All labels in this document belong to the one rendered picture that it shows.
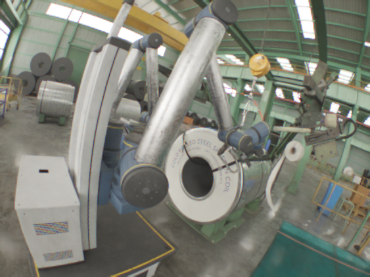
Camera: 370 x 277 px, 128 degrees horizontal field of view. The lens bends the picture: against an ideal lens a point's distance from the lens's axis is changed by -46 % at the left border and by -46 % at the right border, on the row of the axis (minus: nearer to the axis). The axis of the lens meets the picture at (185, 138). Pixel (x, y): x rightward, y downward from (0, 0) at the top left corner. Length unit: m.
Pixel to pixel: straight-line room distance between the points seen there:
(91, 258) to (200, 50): 1.43
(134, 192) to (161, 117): 0.31
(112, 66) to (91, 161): 0.50
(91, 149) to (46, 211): 0.41
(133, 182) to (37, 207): 0.52
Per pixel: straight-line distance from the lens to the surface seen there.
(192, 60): 0.68
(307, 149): 6.13
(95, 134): 0.89
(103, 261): 1.35
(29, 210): 0.91
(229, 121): 1.06
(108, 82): 0.86
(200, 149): 1.94
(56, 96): 5.84
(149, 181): 0.64
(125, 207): 0.99
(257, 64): 1.64
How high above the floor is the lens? 1.47
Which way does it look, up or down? 9 degrees down
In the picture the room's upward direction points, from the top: 17 degrees clockwise
